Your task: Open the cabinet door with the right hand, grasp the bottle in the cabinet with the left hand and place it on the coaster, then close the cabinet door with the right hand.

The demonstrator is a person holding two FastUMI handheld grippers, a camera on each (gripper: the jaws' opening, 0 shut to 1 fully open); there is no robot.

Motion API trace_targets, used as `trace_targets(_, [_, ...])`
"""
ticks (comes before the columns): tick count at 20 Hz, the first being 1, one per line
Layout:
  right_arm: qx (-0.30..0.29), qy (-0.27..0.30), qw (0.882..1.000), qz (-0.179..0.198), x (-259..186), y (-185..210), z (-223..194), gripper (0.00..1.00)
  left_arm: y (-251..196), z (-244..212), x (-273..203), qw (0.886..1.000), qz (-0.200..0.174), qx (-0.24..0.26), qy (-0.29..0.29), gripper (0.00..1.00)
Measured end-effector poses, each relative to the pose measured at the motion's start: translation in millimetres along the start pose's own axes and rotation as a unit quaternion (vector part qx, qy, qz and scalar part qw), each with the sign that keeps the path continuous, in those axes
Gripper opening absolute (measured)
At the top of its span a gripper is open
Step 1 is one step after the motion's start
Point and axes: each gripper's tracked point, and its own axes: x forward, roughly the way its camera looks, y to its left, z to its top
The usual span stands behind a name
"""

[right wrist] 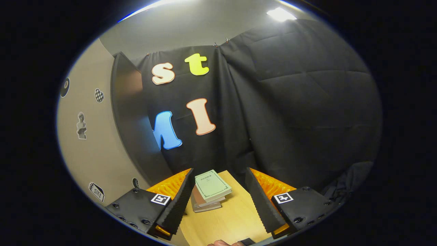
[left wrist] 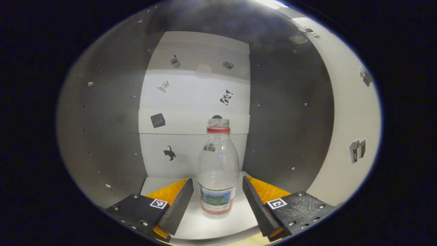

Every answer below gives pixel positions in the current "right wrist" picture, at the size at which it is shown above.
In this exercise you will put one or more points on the brown book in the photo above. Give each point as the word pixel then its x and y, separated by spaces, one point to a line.
pixel 197 200

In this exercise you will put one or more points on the ceiling light panel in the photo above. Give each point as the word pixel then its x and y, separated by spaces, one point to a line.
pixel 280 14

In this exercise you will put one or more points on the black backdrop cloth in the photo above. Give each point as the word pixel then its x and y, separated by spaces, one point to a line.
pixel 290 102

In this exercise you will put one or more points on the tan book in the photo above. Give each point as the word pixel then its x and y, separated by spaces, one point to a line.
pixel 206 208

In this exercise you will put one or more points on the dark cloth bundle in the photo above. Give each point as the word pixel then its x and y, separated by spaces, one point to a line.
pixel 351 181

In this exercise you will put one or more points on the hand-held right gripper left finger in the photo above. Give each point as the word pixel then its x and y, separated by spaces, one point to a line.
pixel 181 201

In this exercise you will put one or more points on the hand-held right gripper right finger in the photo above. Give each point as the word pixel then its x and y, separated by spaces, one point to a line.
pixel 259 205

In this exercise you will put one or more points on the light green book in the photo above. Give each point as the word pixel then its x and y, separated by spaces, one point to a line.
pixel 211 184

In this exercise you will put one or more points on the black flat strip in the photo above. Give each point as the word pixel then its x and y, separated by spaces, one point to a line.
pixel 247 242

